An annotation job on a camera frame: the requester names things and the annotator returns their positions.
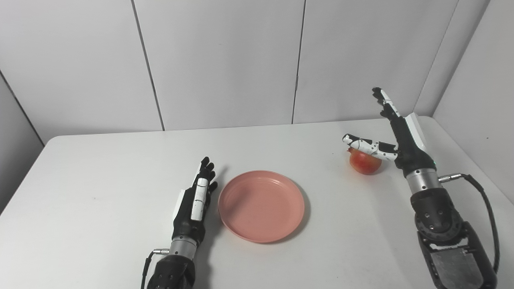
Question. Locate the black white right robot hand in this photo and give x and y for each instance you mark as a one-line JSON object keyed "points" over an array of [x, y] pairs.
{"points": [[409, 148]]}

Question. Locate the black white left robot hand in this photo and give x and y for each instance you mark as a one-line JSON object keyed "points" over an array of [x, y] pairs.
{"points": [[186, 224]]}

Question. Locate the red yellow pomegranate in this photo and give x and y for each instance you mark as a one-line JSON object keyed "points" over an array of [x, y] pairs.
{"points": [[364, 164]]}

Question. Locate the pink round plate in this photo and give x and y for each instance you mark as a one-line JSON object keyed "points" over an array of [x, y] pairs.
{"points": [[261, 206]]}

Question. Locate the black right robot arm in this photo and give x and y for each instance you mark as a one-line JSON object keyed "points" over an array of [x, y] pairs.
{"points": [[445, 233]]}

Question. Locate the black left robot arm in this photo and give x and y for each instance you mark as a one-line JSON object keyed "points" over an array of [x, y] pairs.
{"points": [[172, 271]]}

